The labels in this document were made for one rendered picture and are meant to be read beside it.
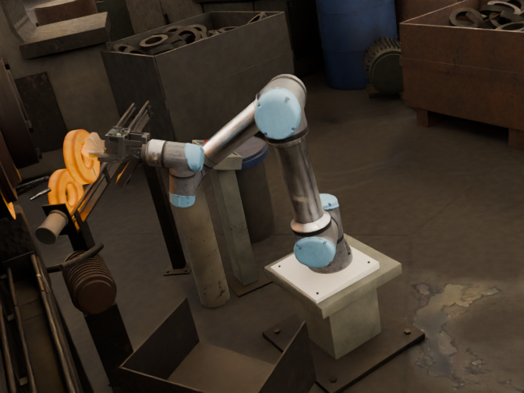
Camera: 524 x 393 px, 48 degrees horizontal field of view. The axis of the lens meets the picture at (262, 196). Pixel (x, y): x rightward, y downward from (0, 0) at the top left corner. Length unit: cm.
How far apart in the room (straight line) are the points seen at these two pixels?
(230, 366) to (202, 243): 109
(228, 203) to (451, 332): 92
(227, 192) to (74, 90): 198
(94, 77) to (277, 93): 260
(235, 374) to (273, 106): 66
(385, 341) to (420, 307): 23
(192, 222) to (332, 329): 65
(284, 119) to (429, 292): 106
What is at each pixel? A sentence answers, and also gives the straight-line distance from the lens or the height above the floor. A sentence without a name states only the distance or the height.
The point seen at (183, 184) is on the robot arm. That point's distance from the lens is 169.
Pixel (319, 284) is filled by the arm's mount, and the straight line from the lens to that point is 184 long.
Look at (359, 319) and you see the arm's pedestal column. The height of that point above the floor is 13.
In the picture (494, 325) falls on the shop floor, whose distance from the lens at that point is 216.
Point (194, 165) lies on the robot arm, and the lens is 165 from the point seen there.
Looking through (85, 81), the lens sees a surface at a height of 58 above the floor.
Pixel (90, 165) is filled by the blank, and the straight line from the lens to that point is 179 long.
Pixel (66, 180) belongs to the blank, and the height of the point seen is 75.
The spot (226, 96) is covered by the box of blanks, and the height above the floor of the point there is 37.
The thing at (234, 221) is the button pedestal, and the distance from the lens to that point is 229.
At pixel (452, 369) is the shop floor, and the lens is 199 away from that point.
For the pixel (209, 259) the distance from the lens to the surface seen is 226.
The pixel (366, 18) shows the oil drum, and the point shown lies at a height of 52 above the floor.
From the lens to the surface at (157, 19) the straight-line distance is 567.
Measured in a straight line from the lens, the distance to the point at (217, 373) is 118.
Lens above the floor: 138
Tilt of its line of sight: 26 degrees down
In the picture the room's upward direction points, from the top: 11 degrees counter-clockwise
